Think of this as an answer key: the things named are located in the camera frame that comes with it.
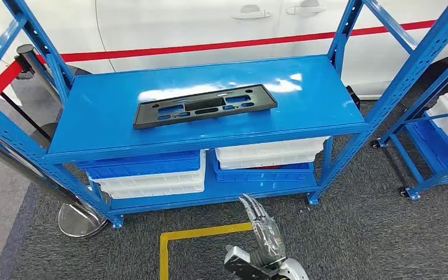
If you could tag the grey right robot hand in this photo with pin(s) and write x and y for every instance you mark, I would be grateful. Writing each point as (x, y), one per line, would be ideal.
(268, 239)

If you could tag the black plastic plate part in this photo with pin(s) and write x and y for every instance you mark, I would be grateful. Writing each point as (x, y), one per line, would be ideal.
(208, 104)

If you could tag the blue metal shelf rack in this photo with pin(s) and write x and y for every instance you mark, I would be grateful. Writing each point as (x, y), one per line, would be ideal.
(425, 99)
(100, 96)

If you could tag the blue plastic crate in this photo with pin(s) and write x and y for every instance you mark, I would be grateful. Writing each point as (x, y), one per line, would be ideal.
(440, 150)
(262, 176)
(139, 164)

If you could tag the small black clip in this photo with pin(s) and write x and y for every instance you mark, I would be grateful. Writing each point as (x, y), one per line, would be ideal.
(352, 96)

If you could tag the chrome stanchion with round base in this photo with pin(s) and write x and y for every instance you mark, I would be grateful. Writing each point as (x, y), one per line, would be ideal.
(83, 222)

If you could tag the white car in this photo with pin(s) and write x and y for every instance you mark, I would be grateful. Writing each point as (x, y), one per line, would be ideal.
(189, 27)

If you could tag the thin black stanchion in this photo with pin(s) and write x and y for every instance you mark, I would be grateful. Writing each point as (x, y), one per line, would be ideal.
(44, 133)

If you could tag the short red barrier belt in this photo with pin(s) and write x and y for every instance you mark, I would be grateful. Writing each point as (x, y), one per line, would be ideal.
(1, 81)

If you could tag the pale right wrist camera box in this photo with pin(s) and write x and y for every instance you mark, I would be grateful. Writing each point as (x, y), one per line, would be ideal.
(239, 262)

